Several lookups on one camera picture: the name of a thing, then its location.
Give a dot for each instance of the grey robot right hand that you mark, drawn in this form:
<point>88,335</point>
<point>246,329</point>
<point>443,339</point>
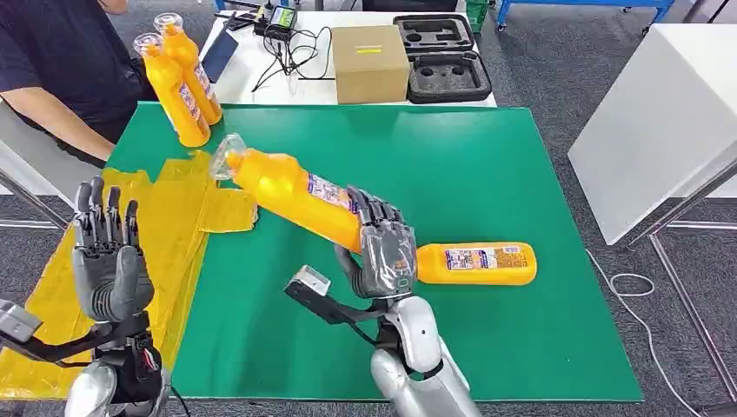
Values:
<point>388,259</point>

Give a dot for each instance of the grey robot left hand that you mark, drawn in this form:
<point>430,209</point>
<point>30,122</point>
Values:
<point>112,276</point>

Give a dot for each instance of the orange drink bottle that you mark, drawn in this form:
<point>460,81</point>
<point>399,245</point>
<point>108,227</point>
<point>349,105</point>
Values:
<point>190,57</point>
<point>478,265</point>
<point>288,190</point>
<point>173,98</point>

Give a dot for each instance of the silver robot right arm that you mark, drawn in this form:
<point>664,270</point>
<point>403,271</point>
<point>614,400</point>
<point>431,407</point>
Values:
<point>417,339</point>

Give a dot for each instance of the yellow plastic sheet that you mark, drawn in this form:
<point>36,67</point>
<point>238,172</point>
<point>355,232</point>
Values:
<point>173,213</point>

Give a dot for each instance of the green table mat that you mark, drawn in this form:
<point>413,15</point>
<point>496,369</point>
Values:
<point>460,172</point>

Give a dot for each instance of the steel side table leg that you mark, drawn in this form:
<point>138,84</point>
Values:
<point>29,198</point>

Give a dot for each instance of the white side table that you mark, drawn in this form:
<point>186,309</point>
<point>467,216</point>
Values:
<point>34,167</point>

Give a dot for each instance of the black foam-lined open case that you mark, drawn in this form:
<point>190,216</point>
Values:
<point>446,80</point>

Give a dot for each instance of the brown cardboard box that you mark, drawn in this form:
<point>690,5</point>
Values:
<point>370,69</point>

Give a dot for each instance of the white table with equipment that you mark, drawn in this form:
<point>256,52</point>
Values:
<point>242,86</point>

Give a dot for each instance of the person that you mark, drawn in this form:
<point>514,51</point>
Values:
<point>57,46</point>

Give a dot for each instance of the dark blue tablet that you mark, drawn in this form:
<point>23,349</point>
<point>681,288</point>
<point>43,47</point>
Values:
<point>220,56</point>

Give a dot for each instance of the green crate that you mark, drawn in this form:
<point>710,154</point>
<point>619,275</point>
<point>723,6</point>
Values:
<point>477,16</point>

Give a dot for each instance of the black charger with screen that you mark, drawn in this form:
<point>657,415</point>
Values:
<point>283,19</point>

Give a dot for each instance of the large white table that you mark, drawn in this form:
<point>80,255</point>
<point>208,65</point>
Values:
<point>650,126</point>

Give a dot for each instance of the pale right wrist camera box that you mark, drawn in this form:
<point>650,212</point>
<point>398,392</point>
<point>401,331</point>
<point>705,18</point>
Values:
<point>308,282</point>

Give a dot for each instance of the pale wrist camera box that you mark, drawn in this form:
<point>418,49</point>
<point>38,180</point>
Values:
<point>17,321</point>
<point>308,282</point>

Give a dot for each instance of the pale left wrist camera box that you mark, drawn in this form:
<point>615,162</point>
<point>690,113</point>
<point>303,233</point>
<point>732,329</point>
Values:
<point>17,321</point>

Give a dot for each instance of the steel table leg frame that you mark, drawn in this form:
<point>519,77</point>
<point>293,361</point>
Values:
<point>682,207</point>

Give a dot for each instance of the blue metal frame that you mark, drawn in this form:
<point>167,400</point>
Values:
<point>576,3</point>

